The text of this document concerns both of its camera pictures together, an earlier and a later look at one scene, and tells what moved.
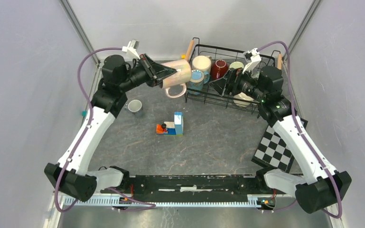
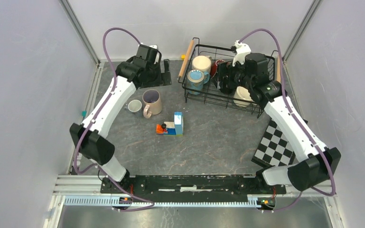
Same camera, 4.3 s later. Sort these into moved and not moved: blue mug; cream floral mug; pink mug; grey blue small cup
Moved: pink mug
Not moved: grey blue small cup; blue mug; cream floral mug
